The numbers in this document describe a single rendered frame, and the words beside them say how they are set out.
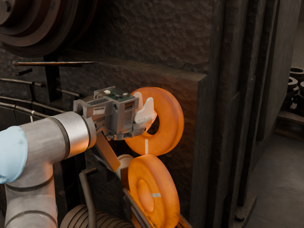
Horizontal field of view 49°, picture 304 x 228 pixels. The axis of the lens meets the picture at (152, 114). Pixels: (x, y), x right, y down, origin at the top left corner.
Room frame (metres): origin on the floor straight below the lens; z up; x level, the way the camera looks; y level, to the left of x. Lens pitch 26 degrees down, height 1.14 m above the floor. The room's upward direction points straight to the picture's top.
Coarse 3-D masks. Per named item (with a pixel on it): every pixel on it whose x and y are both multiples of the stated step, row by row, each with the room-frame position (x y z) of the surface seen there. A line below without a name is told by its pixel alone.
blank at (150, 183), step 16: (144, 160) 0.53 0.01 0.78; (160, 160) 0.53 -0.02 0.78; (128, 176) 0.58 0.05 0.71; (144, 176) 0.52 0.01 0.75; (160, 176) 0.50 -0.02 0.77; (144, 192) 0.55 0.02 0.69; (160, 192) 0.47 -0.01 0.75; (176, 192) 0.48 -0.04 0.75; (144, 208) 0.52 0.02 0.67; (160, 208) 0.47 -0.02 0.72; (176, 208) 0.47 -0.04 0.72; (160, 224) 0.47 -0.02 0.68; (176, 224) 0.48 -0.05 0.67
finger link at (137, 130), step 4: (148, 120) 0.61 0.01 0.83; (136, 124) 0.58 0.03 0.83; (140, 124) 0.58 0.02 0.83; (144, 124) 0.59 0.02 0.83; (148, 124) 0.60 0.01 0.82; (132, 128) 0.57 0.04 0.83; (136, 128) 0.57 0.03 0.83; (140, 128) 0.57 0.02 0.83; (144, 128) 0.58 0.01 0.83; (148, 128) 0.60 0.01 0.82; (128, 132) 0.56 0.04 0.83; (132, 132) 0.56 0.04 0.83; (136, 132) 0.56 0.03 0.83; (140, 132) 0.57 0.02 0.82; (144, 132) 0.58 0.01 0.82; (128, 136) 0.56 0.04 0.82; (132, 136) 0.55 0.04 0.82
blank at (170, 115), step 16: (144, 96) 0.67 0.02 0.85; (160, 96) 0.65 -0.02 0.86; (160, 112) 0.64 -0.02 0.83; (176, 112) 0.62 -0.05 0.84; (160, 128) 0.63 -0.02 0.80; (176, 128) 0.61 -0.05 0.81; (128, 144) 0.65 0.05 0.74; (144, 144) 0.63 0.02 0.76; (160, 144) 0.61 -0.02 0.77; (176, 144) 0.62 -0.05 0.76
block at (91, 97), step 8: (88, 96) 0.81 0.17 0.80; (112, 144) 0.77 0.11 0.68; (120, 144) 0.80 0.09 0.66; (88, 152) 0.77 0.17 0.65; (120, 152) 0.79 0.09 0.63; (88, 160) 0.77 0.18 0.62; (96, 160) 0.76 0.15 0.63; (96, 168) 0.76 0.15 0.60; (104, 168) 0.74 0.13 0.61; (96, 176) 0.76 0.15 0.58; (104, 176) 0.74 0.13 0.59; (112, 176) 0.76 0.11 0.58
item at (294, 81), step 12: (300, 72) 2.52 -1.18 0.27; (288, 84) 2.09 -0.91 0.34; (300, 84) 2.09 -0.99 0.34; (288, 96) 2.07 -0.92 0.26; (300, 96) 2.03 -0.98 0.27; (288, 108) 2.11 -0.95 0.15; (300, 108) 2.03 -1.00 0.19; (288, 120) 1.97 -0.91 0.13; (300, 120) 1.94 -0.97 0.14; (276, 132) 2.01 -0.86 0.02; (288, 132) 2.01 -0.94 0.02; (300, 132) 2.01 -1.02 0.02
